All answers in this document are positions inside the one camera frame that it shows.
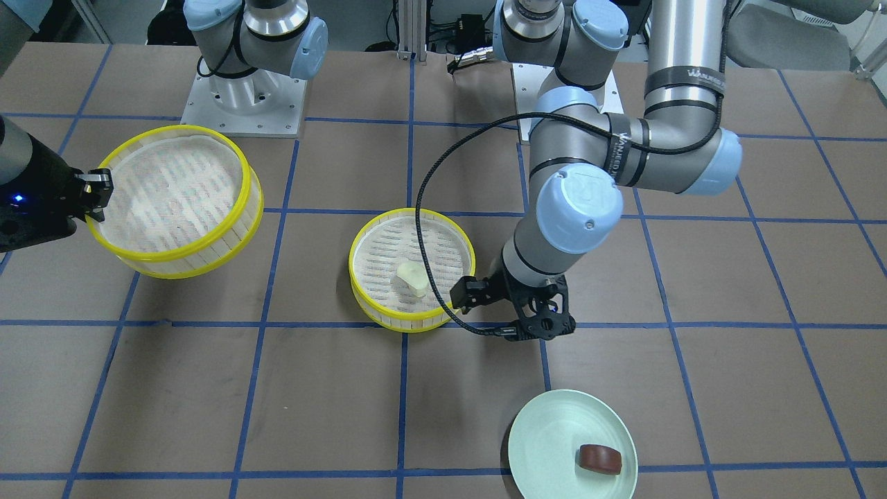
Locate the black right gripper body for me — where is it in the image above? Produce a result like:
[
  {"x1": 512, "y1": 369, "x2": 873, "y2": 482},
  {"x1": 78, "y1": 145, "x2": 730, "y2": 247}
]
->
[{"x1": 1, "y1": 136, "x2": 87, "y2": 253}]

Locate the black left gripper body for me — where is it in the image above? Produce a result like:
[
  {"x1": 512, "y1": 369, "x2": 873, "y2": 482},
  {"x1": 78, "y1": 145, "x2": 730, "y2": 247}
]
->
[{"x1": 485, "y1": 256, "x2": 576, "y2": 342}]

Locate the yellow steamer basket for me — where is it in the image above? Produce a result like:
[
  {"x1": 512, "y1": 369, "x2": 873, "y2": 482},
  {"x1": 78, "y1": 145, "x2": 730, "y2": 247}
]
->
[
  {"x1": 348, "y1": 208, "x2": 476, "y2": 333},
  {"x1": 87, "y1": 124, "x2": 264, "y2": 280}
]

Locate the white steamed bun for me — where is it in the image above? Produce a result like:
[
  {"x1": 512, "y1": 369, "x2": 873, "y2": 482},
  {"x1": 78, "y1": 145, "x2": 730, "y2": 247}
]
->
[{"x1": 396, "y1": 260, "x2": 430, "y2": 298}]

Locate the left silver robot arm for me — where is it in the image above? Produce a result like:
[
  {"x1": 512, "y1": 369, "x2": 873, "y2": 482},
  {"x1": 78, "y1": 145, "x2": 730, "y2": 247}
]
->
[{"x1": 453, "y1": 1, "x2": 885, "y2": 341}]

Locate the light green plate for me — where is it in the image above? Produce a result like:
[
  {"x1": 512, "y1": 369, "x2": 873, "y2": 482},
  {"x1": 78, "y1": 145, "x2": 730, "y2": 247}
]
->
[{"x1": 508, "y1": 389, "x2": 639, "y2": 498}]

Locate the brown red bun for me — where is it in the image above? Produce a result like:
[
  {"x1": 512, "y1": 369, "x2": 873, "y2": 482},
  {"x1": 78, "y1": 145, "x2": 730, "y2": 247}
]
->
[{"x1": 579, "y1": 444, "x2": 623, "y2": 475}]

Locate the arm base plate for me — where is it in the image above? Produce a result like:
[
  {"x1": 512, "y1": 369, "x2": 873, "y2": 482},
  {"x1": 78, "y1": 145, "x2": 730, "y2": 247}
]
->
[
  {"x1": 511, "y1": 62, "x2": 622, "y2": 145},
  {"x1": 180, "y1": 70, "x2": 308, "y2": 139}
]

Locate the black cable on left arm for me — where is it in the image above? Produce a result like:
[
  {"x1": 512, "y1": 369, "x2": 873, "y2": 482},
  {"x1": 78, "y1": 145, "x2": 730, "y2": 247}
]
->
[{"x1": 416, "y1": 111, "x2": 725, "y2": 338}]

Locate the aluminium frame post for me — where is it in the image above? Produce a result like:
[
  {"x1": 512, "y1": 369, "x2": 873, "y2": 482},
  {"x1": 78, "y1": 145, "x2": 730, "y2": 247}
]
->
[{"x1": 396, "y1": 0, "x2": 428, "y2": 65}]

